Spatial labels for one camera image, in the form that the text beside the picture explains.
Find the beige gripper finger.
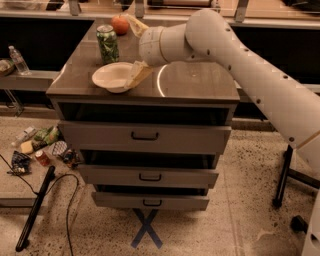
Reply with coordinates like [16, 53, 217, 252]
[124, 14, 148, 38]
[124, 61, 153, 89]

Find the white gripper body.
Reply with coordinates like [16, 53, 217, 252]
[139, 27, 164, 66]

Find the white paper bowl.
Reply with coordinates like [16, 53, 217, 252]
[92, 62, 132, 93]

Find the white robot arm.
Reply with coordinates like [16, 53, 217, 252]
[125, 9, 320, 171]

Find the green soda can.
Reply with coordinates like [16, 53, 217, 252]
[96, 24, 119, 65]

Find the small red can on floor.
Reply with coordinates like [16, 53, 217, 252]
[35, 150, 50, 166]

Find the bowl on left ledge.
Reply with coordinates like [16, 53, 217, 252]
[0, 59, 15, 77]

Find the red apple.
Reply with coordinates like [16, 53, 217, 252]
[111, 15, 129, 35]

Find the grey drawer cabinet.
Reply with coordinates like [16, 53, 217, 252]
[47, 31, 239, 197]

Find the top grey drawer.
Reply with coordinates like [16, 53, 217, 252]
[59, 121, 231, 155]

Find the grey drawer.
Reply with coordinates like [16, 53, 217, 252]
[79, 165, 218, 189]
[59, 121, 231, 155]
[92, 192, 209, 211]

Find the green chip bag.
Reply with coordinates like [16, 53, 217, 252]
[32, 126, 60, 150]

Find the colourful snack packet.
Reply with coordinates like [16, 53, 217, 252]
[62, 149, 81, 169]

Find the middle grey drawer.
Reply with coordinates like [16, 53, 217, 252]
[79, 165, 218, 189]

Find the white mesh patterned packet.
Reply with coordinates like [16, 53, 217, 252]
[52, 141, 67, 156]

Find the clear plastic water bottle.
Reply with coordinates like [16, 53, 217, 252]
[9, 45, 31, 75]

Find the clear bottle on floor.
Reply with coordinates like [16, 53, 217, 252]
[11, 126, 36, 147]

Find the bottom grey drawer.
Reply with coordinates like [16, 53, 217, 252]
[92, 192, 209, 211]

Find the yellow sponge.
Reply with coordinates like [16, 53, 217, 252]
[20, 141, 34, 154]

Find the dark blue snack bag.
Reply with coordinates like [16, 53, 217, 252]
[8, 151, 31, 175]

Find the blue tape cross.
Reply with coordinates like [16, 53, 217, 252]
[131, 208, 163, 249]

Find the black stand leg right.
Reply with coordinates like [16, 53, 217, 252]
[272, 146, 320, 208]

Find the black stand leg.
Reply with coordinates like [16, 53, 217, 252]
[272, 146, 320, 208]
[15, 166, 55, 252]

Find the black stand leg left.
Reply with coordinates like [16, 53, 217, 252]
[15, 166, 55, 252]

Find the black base foot right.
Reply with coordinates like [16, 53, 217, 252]
[290, 215, 308, 233]

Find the black cable on floor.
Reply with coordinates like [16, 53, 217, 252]
[0, 153, 81, 256]

